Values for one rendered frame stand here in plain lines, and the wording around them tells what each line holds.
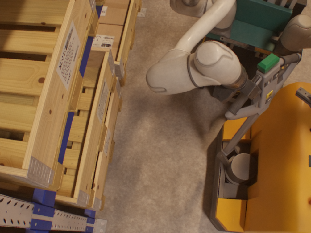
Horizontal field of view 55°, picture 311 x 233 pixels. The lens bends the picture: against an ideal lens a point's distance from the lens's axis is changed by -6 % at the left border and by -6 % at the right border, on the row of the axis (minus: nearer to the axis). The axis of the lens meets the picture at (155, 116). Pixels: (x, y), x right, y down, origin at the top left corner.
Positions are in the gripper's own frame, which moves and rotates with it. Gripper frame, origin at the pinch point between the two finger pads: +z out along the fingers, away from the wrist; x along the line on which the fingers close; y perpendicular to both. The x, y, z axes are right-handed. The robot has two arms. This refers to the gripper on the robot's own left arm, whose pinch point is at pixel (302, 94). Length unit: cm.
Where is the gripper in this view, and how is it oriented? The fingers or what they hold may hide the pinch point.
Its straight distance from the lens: 120.8
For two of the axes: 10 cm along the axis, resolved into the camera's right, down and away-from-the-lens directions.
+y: 7.8, -5.9, 2.2
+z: -6.0, -6.0, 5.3
